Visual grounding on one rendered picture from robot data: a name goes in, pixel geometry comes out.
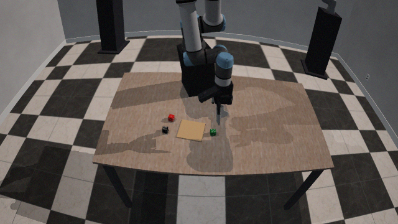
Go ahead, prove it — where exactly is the tan flat mat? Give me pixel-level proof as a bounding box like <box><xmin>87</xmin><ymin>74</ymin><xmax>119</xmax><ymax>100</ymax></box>
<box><xmin>177</xmin><ymin>119</ymin><xmax>206</xmax><ymax>142</ymax></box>

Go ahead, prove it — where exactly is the red die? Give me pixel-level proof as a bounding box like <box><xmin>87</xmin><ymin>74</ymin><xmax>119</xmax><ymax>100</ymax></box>
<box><xmin>168</xmin><ymin>114</ymin><xmax>175</xmax><ymax>122</ymax></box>

